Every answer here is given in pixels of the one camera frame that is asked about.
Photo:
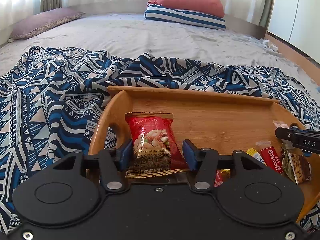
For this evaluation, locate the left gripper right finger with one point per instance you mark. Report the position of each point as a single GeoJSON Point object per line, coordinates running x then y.
{"type": "Point", "coordinates": [202, 164]}

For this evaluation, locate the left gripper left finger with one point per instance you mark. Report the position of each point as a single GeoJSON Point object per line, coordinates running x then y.
{"type": "Point", "coordinates": [113, 164]}

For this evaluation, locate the brown peanut snack pack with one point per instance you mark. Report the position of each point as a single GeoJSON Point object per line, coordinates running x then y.
{"type": "Point", "coordinates": [295, 166]}

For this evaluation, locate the clear cracker packet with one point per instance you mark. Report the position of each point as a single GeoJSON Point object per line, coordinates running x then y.
{"type": "Point", "coordinates": [280, 124]}

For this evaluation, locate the red Biscoff biscuit pack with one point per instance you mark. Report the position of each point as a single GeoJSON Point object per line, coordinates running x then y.
{"type": "Point", "coordinates": [270, 156]}

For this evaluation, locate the red gold nut bag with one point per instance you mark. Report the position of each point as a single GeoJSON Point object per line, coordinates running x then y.
{"type": "Point", "coordinates": [155, 150]}

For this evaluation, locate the yellow Americ snack pack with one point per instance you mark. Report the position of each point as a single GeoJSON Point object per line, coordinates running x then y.
{"type": "Point", "coordinates": [255, 154]}

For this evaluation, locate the small red snack bar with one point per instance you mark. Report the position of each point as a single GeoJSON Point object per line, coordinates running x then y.
{"type": "Point", "coordinates": [221, 177]}

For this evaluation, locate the wooden serving tray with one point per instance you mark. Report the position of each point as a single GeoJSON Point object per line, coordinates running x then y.
{"type": "Point", "coordinates": [224, 122]}

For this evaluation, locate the blue patterned blanket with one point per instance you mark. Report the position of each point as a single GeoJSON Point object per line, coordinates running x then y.
{"type": "Point", "coordinates": [52, 98]}

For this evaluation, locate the crumpled white tissue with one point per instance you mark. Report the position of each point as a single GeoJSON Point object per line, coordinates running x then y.
{"type": "Point", "coordinates": [268, 44]}

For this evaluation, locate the white wardrobe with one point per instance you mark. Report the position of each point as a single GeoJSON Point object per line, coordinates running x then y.
{"type": "Point", "coordinates": [297, 22]}

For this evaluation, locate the grey bed sheet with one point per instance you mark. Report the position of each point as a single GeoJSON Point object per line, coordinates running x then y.
{"type": "Point", "coordinates": [131, 35]}

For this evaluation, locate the blue white striped pillow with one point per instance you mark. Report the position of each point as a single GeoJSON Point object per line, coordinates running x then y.
{"type": "Point", "coordinates": [199, 19]}

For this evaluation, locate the purple pillow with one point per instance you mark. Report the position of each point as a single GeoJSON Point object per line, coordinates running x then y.
{"type": "Point", "coordinates": [42, 22]}

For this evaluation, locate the red pillow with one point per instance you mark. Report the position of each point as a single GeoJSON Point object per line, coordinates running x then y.
{"type": "Point", "coordinates": [212, 7]}

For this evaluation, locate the wooden bed frame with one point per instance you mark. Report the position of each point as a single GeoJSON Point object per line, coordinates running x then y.
{"type": "Point", "coordinates": [311, 69]}

